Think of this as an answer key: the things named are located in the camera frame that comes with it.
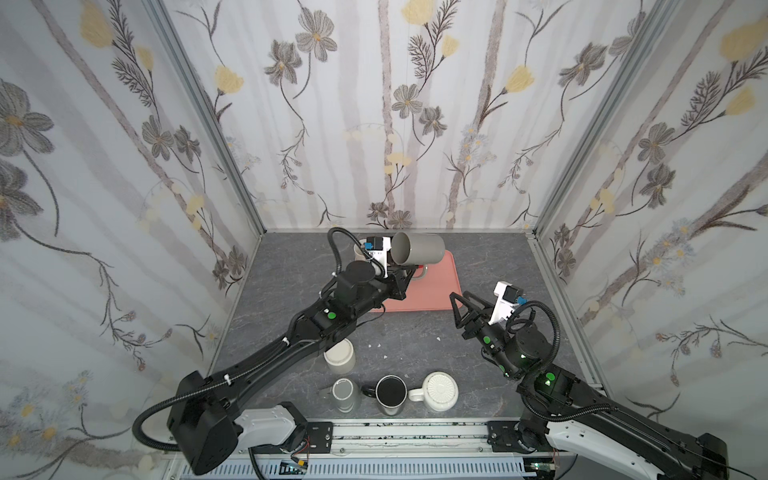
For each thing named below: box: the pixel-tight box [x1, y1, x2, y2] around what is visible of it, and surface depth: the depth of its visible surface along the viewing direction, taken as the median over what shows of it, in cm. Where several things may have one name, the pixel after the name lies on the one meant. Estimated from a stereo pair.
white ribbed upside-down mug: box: [408, 371, 459, 412], surface depth 76 cm
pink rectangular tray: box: [371, 250, 463, 313], surface depth 67 cm
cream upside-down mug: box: [323, 338, 356, 374], surface depth 82 cm
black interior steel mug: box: [361, 374, 408, 416], surface depth 76 cm
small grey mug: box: [329, 378, 355, 413], surface depth 75 cm
